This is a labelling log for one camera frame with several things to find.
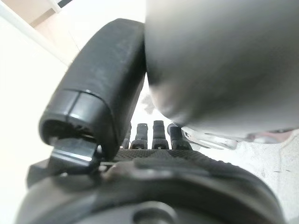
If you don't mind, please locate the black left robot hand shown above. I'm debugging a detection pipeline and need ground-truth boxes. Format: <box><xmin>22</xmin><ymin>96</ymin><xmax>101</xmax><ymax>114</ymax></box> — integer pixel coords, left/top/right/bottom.
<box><xmin>14</xmin><ymin>18</ymin><xmax>281</xmax><ymax>224</ymax></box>

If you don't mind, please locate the white fridge drawer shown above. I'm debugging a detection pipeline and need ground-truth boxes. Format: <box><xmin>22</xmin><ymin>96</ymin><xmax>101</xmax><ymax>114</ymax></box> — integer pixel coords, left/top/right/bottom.
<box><xmin>143</xmin><ymin>0</ymin><xmax>299</xmax><ymax>150</ymax></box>

